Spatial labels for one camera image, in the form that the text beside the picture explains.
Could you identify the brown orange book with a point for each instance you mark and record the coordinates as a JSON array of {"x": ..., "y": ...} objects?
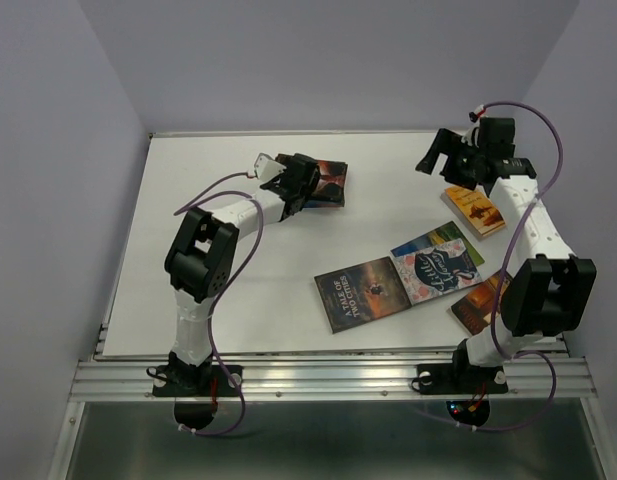
[{"x": 473, "y": 311}]

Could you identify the aluminium mounting rail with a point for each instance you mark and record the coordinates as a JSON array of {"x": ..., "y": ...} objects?
[{"x": 340, "y": 376}]

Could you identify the A Tale of Two Cities book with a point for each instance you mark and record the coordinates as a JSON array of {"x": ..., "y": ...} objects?
[{"x": 360, "y": 294}]

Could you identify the yellow orange book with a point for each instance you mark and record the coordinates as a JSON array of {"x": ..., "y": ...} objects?
[{"x": 475, "y": 210}]

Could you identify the green and blue book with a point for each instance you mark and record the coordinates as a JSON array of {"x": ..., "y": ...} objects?
[{"x": 442, "y": 234}]

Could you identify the Jane Eyre blue book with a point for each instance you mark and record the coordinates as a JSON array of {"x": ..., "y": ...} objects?
[{"x": 315, "y": 203}]

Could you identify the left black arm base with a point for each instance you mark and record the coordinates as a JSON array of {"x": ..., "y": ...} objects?
[{"x": 176, "y": 380}]

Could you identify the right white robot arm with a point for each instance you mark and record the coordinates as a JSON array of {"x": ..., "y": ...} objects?
[{"x": 550, "y": 284}]

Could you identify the Little Women floral book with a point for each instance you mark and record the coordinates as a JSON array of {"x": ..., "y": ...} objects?
[{"x": 436, "y": 271}]

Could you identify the Three Days to See book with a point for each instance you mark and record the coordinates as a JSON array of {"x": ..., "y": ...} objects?
[{"x": 332, "y": 180}]

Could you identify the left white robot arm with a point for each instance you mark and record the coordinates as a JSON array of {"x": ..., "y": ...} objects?
[{"x": 200, "y": 259}]

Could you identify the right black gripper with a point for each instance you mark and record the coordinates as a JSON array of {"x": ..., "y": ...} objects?
[{"x": 443, "y": 141}]

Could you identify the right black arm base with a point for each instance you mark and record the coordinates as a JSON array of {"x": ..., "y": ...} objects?
[{"x": 466, "y": 386}]

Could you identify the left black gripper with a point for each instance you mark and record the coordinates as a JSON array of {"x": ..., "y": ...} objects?
[{"x": 308, "y": 188}]

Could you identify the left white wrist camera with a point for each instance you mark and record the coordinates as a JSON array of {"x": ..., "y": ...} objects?
[{"x": 265, "y": 168}]

